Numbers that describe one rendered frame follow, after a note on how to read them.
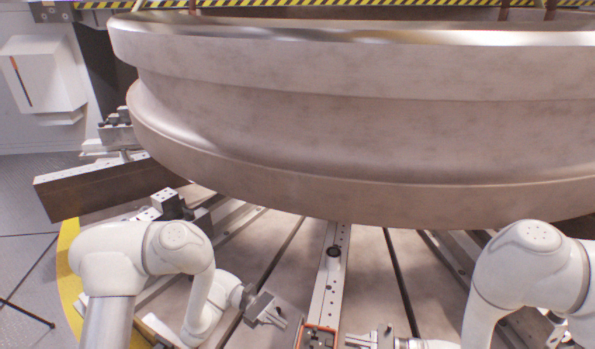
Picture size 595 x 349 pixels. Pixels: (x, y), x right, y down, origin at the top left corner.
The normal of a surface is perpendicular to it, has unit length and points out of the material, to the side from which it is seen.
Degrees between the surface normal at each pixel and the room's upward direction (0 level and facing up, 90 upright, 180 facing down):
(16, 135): 90
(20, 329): 0
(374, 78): 90
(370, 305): 0
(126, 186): 90
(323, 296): 0
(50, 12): 90
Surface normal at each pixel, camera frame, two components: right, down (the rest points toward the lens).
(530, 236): -0.23, -0.78
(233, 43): -0.42, 0.44
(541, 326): -0.99, 0.08
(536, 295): -0.51, 0.58
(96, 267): -0.09, -0.29
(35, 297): 0.00, -0.88
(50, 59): 0.13, 0.47
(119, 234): 0.01, -0.66
